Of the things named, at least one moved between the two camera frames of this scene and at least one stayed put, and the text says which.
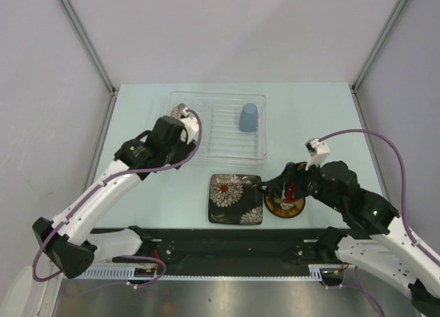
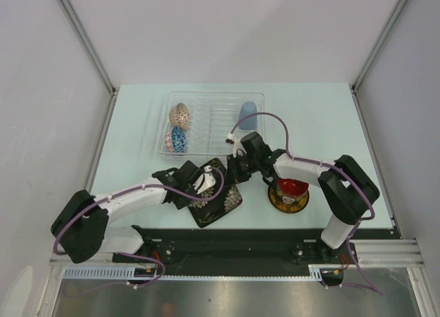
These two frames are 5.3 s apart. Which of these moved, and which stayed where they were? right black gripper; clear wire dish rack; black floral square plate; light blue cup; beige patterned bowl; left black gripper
Moved: right black gripper; black floral square plate; left black gripper
Stayed: clear wire dish rack; light blue cup; beige patterned bowl
